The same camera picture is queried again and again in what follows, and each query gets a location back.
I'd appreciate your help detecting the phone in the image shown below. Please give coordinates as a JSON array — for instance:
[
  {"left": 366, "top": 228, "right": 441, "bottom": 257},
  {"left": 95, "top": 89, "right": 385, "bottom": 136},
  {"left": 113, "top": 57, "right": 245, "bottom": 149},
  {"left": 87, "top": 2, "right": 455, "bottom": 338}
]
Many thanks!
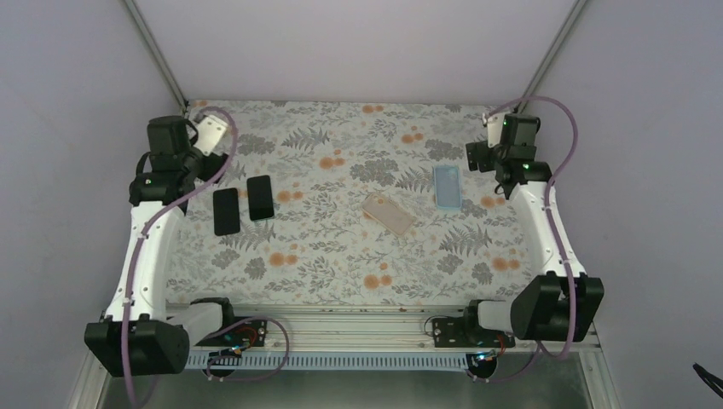
[{"left": 212, "top": 188, "right": 240, "bottom": 236}]

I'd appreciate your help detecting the light blue phone case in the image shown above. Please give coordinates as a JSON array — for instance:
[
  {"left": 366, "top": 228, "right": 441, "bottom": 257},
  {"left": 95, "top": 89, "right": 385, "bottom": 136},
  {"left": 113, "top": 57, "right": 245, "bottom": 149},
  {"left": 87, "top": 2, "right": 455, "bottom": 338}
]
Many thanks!
[{"left": 433, "top": 165, "right": 462, "bottom": 210}]

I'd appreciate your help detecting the blue-green smartphone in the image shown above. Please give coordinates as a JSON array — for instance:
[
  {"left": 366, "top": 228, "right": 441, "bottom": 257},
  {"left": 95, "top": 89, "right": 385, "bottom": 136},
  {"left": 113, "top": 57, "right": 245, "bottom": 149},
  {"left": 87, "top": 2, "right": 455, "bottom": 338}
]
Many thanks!
[{"left": 246, "top": 175, "right": 275, "bottom": 222}]

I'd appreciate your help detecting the beige phone case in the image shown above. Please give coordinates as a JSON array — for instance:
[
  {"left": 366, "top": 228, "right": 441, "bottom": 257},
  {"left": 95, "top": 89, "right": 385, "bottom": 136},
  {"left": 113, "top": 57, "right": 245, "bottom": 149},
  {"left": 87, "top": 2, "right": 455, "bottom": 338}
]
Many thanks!
[{"left": 361, "top": 193, "right": 415, "bottom": 237}]

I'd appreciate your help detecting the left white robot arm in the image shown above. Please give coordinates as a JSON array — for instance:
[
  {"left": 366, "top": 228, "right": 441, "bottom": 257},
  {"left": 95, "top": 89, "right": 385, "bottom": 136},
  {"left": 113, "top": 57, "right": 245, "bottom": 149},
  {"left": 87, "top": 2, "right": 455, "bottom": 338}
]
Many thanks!
[{"left": 84, "top": 115, "right": 238, "bottom": 378}]

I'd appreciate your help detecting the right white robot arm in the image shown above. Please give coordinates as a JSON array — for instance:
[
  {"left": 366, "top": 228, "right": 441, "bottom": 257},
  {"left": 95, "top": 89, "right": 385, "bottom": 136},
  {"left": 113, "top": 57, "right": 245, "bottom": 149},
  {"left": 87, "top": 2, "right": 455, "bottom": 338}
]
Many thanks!
[{"left": 461, "top": 113, "right": 604, "bottom": 347}]

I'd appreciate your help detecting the floral patterned table mat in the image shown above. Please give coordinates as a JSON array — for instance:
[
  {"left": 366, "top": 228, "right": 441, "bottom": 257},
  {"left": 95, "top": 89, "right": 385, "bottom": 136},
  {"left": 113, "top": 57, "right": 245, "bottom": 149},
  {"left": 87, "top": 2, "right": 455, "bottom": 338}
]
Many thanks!
[{"left": 165, "top": 100, "right": 533, "bottom": 307}]

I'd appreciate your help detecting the black object at corner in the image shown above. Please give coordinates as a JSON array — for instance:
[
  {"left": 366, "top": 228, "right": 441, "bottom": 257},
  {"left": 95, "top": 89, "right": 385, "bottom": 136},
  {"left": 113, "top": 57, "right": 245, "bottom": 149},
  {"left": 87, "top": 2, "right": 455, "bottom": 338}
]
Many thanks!
[{"left": 692, "top": 363, "right": 723, "bottom": 398}]

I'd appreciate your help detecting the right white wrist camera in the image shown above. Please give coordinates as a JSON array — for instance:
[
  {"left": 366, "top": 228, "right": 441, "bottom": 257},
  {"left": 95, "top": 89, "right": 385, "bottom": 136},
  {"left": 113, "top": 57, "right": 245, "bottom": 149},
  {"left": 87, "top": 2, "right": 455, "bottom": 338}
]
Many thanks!
[{"left": 485, "top": 113, "right": 506, "bottom": 148}]

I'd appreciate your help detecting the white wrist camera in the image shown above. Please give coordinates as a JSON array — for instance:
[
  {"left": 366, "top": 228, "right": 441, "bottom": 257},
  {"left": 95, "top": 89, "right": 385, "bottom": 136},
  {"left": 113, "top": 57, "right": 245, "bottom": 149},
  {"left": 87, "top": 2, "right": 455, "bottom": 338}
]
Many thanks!
[
  {"left": 485, "top": 113, "right": 506, "bottom": 148},
  {"left": 194, "top": 115, "right": 229, "bottom": 156}
]

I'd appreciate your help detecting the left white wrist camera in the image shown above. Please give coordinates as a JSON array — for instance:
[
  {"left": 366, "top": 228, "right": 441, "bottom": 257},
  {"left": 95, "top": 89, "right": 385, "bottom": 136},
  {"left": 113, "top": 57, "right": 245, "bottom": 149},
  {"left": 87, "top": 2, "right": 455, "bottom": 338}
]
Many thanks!
[{"left": 194, "top": 115, "right": 229, "bottom": 156}]

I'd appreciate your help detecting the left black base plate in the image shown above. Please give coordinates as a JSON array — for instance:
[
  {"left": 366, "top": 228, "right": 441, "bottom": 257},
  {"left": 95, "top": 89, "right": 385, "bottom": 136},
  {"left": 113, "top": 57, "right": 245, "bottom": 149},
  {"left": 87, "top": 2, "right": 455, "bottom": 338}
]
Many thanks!
[{"left": 210, "top": 320, "right": 268, "bottom": 358}]

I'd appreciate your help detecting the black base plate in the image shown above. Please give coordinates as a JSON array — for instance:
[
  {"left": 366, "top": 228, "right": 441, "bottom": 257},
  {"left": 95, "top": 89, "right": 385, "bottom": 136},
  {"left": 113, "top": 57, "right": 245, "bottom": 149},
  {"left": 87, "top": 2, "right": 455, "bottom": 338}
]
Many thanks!
[
  {"left": 210, "top": 320, "right": 268, "bottom": 358},
  {"left": 422, "top": 315, "right": 516, "bottom": 349}
]

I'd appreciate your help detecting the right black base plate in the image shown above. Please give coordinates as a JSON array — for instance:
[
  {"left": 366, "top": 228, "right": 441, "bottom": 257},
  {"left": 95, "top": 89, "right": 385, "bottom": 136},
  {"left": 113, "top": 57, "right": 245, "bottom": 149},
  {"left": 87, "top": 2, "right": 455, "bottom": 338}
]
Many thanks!
[{"left": 422, "top": 315, "right": 516, "bottom": 349}]

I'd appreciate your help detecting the aluminium mounting rail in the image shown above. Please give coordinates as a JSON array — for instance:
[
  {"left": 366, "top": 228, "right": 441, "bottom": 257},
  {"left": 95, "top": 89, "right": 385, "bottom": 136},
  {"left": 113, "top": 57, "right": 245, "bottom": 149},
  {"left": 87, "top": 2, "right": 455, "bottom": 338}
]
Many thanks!
[{"left": 234, "top": 304, "right": 491, "bottom": 353}]

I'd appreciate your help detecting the perforated cable duct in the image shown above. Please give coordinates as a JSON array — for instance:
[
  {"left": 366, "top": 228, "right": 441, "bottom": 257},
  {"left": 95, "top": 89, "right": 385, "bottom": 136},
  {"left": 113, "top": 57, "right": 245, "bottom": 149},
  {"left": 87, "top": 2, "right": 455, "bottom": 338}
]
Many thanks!
[{"left": 211, "top": 352, "right": 468, "bottom": 372}]

